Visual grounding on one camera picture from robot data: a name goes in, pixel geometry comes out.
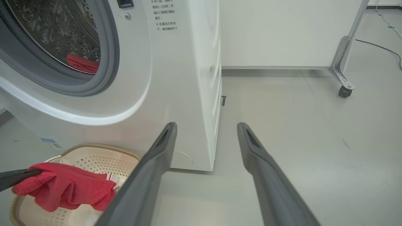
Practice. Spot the cream perforated laundry basket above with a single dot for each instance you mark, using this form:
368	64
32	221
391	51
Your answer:
94	163

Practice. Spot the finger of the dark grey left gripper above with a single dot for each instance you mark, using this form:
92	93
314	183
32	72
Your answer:
15	179

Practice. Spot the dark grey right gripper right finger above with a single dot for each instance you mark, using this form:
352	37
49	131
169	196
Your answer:
270	185

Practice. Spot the red fleece cloth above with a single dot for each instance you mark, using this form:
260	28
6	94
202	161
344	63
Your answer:
62	188

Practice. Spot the steel washing machine drum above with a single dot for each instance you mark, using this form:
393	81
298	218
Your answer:
56	28

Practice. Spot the white front-load washing machine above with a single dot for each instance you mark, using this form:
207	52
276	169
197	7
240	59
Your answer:
176	78

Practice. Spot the black caster wheel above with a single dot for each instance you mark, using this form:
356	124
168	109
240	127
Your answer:
344	91

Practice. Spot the white text warning sticker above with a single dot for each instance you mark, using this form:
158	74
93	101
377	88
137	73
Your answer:
165	15

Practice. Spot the red garment with white stripe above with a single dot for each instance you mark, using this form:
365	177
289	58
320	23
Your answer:
83	64

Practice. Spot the blue energy label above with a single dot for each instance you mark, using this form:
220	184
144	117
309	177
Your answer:
52	145

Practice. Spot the grey metal partition leg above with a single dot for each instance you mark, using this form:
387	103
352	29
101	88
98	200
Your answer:
340	62

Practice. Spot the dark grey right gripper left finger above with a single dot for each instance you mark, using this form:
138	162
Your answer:
144	179

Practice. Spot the white partition panel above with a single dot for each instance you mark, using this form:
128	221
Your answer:
282	31

